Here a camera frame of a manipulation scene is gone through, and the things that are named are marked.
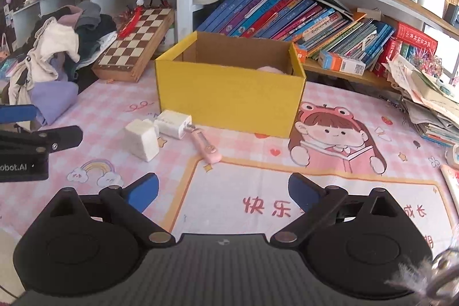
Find white square eraser block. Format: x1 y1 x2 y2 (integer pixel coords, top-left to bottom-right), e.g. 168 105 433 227
124 119 160 162

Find orange white small carton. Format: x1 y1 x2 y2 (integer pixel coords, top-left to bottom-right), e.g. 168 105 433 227
318 51 366 76

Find stack of papers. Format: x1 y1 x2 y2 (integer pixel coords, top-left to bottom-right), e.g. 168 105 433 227
383 54 458 147

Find pink checkered desk mat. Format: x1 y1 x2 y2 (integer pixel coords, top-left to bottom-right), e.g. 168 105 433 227
1 70 458 252

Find pile of clothes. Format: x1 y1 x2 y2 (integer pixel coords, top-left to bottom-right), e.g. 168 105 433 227
5 1 117 131

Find pink plush pig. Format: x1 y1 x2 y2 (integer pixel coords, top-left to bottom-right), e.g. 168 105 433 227
258 66 285 75

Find wooden chess board box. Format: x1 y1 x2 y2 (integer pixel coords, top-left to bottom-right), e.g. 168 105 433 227
93 8 174 82

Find white power adapter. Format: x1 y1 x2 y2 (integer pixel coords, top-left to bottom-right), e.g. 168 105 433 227
153 110 196 140

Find row of leaning books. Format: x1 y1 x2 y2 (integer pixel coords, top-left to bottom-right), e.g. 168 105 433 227
195 0 442 76

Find pink utility knife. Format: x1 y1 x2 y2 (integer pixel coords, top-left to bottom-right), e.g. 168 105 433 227
186 126 223 165

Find yellow cardboard box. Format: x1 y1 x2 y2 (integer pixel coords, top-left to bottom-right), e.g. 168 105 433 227
155 32 306 138

